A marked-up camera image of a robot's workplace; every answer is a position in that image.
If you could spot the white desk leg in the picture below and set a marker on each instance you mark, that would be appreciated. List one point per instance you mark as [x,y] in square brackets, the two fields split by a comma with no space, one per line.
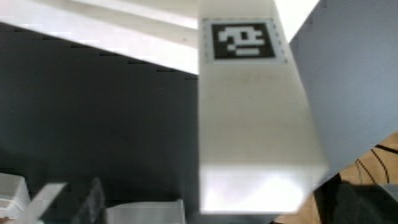
[261,159]

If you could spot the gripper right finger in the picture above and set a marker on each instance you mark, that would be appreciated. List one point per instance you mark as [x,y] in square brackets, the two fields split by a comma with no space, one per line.
[354,204]

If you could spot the white desk top tray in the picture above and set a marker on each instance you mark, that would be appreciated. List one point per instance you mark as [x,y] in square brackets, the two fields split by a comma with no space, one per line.
[146,28]

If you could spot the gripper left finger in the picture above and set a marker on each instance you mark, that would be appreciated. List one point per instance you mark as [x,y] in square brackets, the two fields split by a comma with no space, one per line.
[68,203]

